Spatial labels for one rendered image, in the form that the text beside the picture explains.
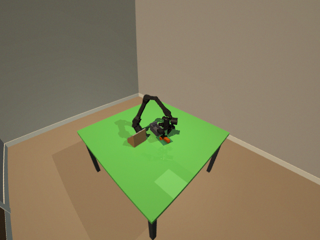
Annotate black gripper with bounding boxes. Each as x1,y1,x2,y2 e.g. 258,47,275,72
157,123,175,136

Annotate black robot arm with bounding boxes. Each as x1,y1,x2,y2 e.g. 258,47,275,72
131,94,178,133

